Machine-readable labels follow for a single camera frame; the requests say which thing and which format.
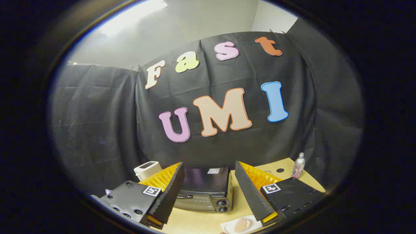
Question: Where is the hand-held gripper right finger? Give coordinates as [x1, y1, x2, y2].
[235, 161, 326, 227]

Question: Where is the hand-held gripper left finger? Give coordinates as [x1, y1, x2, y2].
[91, 162, 186, 230]

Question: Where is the pale pink bread roll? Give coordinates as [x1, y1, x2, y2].
[234, 218, 254, 233]

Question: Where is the black silver toaster oven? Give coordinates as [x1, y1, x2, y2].
[174, 167, 234, 213]

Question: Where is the small white toaster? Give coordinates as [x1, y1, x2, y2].
[134, 161, 162, 181]

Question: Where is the white plate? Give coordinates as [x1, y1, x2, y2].
[221, 215, 264, 234]

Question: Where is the silver bottle with label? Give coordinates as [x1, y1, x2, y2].
[292, 152, 306, 179]

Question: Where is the black backdrop cloth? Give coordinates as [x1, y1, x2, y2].
[50, 18, 364, 195]

